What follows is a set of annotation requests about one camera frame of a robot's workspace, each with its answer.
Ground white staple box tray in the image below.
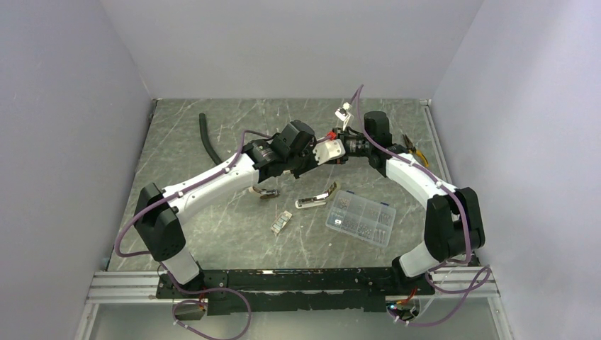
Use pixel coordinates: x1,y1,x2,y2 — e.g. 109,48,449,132
271,210,293,236

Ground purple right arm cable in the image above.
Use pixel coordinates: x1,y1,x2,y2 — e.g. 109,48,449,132
351,84,492,328

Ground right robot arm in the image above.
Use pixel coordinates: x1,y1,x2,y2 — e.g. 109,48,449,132
325,111,485,294

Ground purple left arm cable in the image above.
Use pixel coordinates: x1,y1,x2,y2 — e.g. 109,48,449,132
113,130,252,340

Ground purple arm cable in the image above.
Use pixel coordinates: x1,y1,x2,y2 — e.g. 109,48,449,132
113,130,252,340
351,84,492,328

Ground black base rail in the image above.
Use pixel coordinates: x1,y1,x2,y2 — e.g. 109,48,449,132
156,267,434,316

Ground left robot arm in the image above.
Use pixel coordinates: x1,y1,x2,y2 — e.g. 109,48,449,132
132,120,321,298

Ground aluminium frame rail right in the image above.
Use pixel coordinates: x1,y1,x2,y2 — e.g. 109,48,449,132
419,98,480,268

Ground clear plastic screw organizer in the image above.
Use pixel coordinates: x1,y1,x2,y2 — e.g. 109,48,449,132
325,191,396,247

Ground aluminium frame rail front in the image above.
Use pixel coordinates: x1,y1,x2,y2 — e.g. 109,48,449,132
86,266,479,303

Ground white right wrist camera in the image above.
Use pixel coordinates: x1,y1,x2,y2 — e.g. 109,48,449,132
335,102,354,130

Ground aluminium frame rail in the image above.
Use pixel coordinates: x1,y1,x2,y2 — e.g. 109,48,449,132
86,266,479,303
419,98,480,268

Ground orange handled pliers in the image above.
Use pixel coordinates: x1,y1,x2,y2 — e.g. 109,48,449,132
403,134,429,168

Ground brown stapler base part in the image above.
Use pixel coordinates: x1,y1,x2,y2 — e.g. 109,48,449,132
249,186,280,200

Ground black rubber hose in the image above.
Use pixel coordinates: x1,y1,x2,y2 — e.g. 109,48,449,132
198,112,224,166

